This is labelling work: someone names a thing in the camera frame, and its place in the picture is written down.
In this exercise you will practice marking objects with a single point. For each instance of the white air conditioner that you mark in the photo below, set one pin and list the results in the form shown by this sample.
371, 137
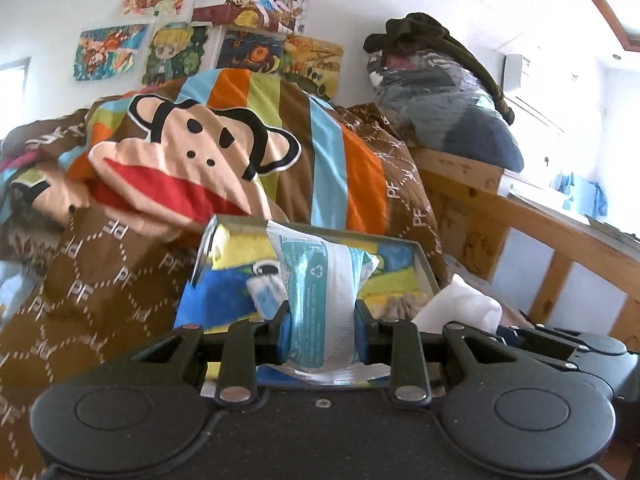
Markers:
564, 94

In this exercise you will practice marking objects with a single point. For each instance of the orange fox painting lower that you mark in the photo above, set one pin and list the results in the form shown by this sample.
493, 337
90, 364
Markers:
107, 52

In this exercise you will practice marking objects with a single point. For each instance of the dark green garment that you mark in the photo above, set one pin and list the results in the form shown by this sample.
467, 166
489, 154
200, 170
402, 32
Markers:
419, 31

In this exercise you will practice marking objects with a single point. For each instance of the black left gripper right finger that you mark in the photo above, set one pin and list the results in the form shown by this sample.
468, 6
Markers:
397, 344

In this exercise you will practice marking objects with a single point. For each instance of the plastic bag of clothes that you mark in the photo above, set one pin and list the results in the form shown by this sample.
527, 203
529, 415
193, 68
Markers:
434, 102

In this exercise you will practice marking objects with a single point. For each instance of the beige drawstring pouch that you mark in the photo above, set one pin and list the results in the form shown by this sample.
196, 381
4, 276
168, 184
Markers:
405, 307

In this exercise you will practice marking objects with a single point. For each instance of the blond boy painting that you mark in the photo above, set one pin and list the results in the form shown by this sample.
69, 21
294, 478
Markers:
176, 50

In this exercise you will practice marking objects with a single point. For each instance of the monkey face striped quilt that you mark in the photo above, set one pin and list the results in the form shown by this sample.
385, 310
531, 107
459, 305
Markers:
108, 203

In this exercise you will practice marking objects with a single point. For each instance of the blue white tissue packet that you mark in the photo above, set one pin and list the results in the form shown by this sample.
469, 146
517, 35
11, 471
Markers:
322, 280

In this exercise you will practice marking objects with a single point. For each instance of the yellow landscape painting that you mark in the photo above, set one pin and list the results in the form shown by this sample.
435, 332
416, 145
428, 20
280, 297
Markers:
312, 64

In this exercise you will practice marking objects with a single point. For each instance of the wooden bed frame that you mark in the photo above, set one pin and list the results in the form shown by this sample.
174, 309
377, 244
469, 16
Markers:
558, 269

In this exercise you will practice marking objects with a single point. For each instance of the starry swirl painting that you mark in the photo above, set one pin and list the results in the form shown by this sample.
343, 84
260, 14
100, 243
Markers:
246, 50

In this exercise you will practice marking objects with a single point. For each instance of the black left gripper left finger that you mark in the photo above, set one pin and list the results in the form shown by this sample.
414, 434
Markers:
247, 345

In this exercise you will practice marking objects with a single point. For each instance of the colourful painted cardboard box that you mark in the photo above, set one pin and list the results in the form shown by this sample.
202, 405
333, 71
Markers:
247, 268

